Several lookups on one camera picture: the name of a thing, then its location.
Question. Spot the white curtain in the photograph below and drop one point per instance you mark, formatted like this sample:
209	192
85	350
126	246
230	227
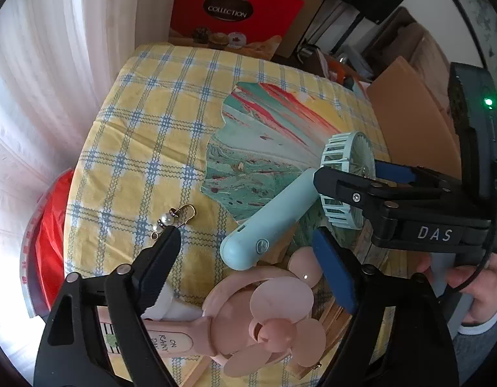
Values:
50	88

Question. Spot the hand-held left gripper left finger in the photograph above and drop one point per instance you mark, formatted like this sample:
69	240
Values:
159	266

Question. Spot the yellow checked tablecloth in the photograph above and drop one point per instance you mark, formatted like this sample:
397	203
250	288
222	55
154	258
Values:
151	129

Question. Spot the light wooden strip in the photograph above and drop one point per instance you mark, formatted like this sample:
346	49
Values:
192	371

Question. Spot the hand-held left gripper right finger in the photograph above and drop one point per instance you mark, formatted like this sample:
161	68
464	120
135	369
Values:
333	266

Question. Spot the stacked cardboard boxes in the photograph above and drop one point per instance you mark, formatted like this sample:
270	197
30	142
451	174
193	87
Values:
413	40

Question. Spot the brown cardboard sheet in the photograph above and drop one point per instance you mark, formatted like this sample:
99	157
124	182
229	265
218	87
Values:
409	105

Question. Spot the white rounded object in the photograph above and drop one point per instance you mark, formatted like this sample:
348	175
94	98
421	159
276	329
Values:
175	308

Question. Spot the red gift box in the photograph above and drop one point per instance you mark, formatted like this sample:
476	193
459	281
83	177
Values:
272	8

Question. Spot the pearl brooch pin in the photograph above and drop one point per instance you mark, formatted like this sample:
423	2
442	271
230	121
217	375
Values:
165	220

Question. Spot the light blue handheld fan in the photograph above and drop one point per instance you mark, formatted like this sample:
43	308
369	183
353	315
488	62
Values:
264	225

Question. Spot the person's right forearm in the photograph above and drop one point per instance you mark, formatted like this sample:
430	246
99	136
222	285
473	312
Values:
482	350

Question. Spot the person's right hand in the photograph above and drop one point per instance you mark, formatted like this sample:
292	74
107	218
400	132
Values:
488	290

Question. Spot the brown cardboard box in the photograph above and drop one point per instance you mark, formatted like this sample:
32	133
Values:
304	16

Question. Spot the orange packet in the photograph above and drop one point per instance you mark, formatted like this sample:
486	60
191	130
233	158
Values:
339	70

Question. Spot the red plastic bag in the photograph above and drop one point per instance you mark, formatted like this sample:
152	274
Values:
50	242

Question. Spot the painted paper hand fan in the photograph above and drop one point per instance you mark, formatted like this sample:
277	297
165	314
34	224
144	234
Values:
264	129

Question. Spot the pink flower handheld fan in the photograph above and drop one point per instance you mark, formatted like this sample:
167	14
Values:
280	330

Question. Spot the round clear bin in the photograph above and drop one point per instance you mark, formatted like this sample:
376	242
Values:
28	258

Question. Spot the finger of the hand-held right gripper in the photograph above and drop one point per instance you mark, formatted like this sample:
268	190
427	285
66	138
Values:
353	189
393	171

